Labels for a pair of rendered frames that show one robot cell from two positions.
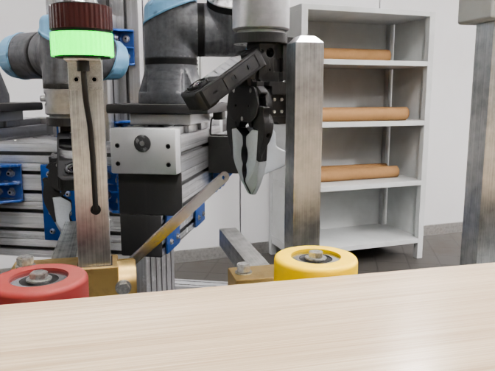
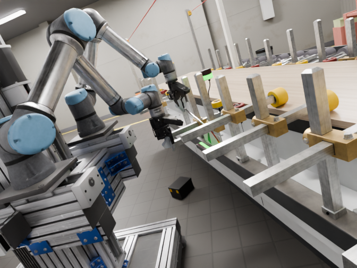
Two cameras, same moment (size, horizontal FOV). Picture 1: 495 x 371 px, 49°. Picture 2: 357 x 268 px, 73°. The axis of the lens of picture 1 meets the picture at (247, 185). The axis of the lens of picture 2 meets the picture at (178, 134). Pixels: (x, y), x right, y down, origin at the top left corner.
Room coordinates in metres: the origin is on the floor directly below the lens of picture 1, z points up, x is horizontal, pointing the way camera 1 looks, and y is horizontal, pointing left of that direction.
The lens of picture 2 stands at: (0.75, 1.48, 1.28)
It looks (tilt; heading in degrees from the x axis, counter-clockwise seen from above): 18 degrees down; 272
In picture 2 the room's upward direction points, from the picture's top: 20 degrees counter-clockwise
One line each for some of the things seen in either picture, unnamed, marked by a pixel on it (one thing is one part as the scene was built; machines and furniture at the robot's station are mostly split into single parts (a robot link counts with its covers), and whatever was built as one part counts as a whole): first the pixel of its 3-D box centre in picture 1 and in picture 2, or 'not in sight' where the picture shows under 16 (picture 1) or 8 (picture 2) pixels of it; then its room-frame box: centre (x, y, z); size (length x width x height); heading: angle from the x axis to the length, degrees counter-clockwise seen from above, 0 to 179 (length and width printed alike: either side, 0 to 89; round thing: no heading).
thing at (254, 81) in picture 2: not in sight; (267, 136); (0.47, 0.66, 0.89); 0.03 x 0.03 x 0.48; 14
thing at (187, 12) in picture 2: not in sight; (197, 45); (0.13, -2.58, 1.25); 0.09 x 0.08 x 1.10; 104
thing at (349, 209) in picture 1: (348, 138); not in sight; (3.44, -0.64, 0.77); 0.90 x 0.45 x 1.55; 110
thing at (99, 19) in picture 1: (81, 19); (205, 72); (0.55, 0.16, 1.13); 0.06 x 0.06 x 0.02
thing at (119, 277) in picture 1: (75, 284); (215, 124); (0.59, 0.20, 0.84); 0.13 x 0.06 x 0.05; 104
